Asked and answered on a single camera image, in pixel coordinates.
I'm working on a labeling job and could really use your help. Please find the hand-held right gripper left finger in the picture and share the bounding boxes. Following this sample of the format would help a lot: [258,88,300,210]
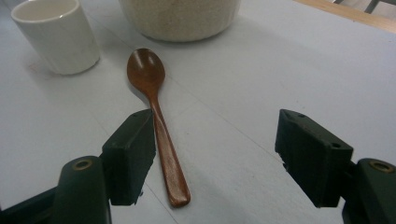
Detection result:
[101,108,157,207]

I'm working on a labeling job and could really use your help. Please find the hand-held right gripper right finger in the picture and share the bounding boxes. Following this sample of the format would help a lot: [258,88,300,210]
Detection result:
[274,108,355,209]

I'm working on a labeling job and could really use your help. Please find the brown wooden spoon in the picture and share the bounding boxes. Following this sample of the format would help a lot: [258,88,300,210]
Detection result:
[126,48,191,209]

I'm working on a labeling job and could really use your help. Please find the speckled beige bowl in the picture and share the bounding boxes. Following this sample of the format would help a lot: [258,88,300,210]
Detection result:
[118,0,242,43]

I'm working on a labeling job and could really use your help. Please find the white ceramic cup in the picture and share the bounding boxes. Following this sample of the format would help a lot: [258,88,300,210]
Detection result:
[10,0,101,76]

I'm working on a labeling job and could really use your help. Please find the grey metal frame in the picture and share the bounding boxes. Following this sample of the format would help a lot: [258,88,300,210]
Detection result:
[332,0,396,16]

